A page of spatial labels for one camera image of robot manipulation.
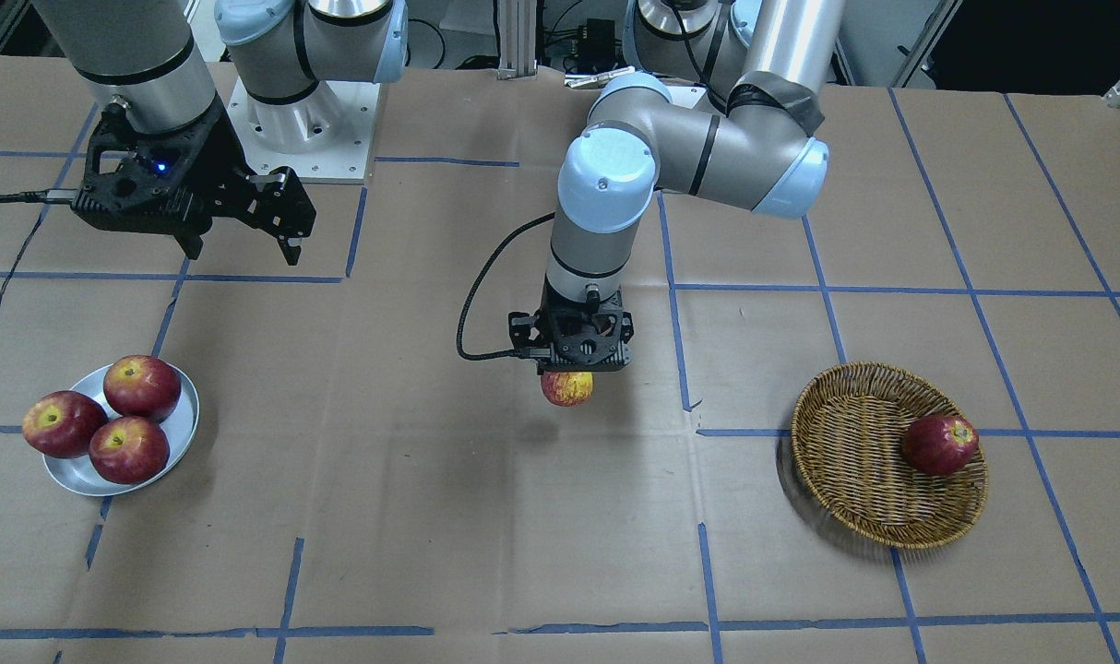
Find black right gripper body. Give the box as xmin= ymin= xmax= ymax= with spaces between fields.
xmin=69 ymin=99 xmax=316 ymax=243

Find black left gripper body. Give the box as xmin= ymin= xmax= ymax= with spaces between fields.
xmin=508 ymin=283 xmax=633 ymax=374

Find red yellow apple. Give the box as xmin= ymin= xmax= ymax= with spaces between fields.
xmin=540 ymin=373 xmax=594 ymax=408

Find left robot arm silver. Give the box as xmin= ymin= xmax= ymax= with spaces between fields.
xmin=506 ymin=1 xmax=844 ymax=373

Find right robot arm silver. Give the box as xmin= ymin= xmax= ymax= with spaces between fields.
xmin=34 ymin=1 xmax=408 ymax=265

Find red apple on plate back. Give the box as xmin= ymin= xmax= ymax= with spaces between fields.
xmin=101 ymin=356 xmax=181 ymax=421

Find red apple on plate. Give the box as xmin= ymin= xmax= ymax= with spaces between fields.
xmin=20 ymin=390 xmax=109 ymax=459
xmin=101 ymin=356 xmax=181 ymax=421
xmin=88 ymin=417 xmax=171 ymax=486

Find red apple on plate front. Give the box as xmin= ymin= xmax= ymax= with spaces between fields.
xmin=88 ymin=417 xmax=171 ymax=486

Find silver metal plate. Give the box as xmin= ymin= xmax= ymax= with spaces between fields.
xmin=41 ymin=367 xmax=200 ymax=499

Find woven wicker basket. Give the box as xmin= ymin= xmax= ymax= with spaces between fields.
xmin=791 ymin=362 xmax=989 ymax=551

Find dark red apple in basket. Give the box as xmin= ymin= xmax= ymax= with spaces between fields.
xmin=900 ymin=415 xmax=979 ymax=478

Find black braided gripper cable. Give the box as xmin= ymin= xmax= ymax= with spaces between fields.
xmin=456 ymin=211 xmax=557 ymax=362

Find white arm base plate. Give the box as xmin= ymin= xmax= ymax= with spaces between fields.
xmin=228 ymin=80 xmax=386 ymax=184

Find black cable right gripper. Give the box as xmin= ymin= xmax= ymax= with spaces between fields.
xmin=0 ymin=187 xmax=80 ymax=206

